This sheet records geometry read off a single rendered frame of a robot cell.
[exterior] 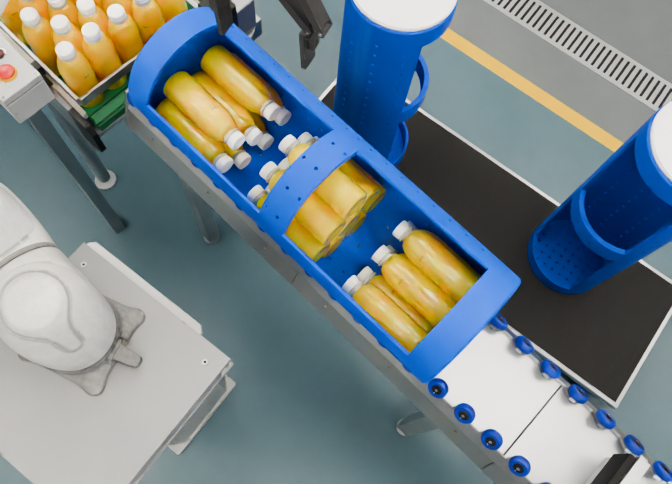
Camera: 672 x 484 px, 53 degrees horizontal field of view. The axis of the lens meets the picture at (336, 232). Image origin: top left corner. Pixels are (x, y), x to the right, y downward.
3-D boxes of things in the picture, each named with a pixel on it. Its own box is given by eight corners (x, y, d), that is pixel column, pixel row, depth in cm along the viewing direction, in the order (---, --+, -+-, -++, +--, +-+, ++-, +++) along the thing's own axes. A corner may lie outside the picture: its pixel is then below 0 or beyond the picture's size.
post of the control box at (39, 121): (117, 234, 249) (9, 94, 155) (110, 227, 250) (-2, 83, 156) (125, 227, 250) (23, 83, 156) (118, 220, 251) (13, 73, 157)
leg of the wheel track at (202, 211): (211, 247, 250) (185, 179, 191) (200, 236, 251) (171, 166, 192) (222, 236, 251) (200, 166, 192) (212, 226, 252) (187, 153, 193)
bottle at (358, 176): (381, 193, 144) (319, 137, 147) (381, 184, 137) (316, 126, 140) (358, 216, 143) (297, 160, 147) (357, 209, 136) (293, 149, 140)
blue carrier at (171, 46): (411, 395, 142) (447, 369, 115) (137, 129, 158) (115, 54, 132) (493, 304, 152) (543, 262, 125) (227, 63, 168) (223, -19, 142)
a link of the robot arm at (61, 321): (64, 392, 121) (16, 376, 101) (5, 318, 125) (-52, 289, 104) (136, 332, 126) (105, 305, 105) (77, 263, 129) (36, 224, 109)
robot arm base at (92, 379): (117, 408, 126) (109, 405, 121) (16, 357, 128) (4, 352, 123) (166, 322, 132) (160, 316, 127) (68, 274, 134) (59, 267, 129)
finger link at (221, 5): (215, 0, 91) (210, -1, 91) (223, 36, 98) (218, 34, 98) (226, -14, 92) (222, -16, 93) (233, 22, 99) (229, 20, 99)
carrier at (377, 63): (336, 182, 245) (412, 172, 248) (357, 39, 162) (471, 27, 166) (324, 114, 254) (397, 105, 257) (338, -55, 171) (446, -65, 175)
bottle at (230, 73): (194, 65, 146) (253, 119, 143) (214, 39, 145) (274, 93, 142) (208, 72, 153) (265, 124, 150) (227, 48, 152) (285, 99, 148)
